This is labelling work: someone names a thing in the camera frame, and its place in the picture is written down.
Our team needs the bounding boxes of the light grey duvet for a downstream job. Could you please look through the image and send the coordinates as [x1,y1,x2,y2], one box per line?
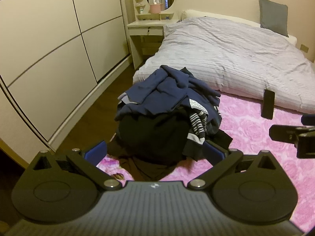
[133,17,315,115]

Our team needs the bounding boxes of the pink fluffy blanket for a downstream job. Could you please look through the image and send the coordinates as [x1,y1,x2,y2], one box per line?
[95,93,315,234]

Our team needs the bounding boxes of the pile of dark clothes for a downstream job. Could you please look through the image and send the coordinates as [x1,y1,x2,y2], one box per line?
[114,65,233,181]

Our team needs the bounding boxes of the cream shelf organizer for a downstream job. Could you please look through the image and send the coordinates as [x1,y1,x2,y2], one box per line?
[133,0,174,21]

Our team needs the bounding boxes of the black smartphone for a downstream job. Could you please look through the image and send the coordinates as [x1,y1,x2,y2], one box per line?
[261,89,275,120]

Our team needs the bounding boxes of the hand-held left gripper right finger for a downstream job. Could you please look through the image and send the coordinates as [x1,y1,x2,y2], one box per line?
[187,140,283,191]

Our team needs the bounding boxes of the cream vanity table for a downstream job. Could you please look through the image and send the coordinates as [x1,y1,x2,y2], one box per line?
[127,18,179,70]

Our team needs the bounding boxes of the navy garment with grey lining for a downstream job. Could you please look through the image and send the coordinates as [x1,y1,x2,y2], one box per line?
[118,65,222,118]

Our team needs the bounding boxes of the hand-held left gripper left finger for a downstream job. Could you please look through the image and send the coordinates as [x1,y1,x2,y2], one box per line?
[30,140,121,191]

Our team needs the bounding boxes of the grey pillow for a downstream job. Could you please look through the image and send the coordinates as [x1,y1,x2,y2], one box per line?
[259,0,289,38]

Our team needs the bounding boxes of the cream wardrobe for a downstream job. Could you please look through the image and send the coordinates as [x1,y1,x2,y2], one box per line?
[0,0,131,153]

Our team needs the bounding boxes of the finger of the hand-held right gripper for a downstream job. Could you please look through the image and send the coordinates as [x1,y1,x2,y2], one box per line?
[301,114,315,126]
[269,125,315,159]

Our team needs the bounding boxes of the pink tissue box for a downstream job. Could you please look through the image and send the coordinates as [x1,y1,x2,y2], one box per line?
[150,0,163,13]

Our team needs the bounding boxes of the white pillow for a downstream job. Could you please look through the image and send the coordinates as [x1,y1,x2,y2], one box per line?
[181,10,298,46]

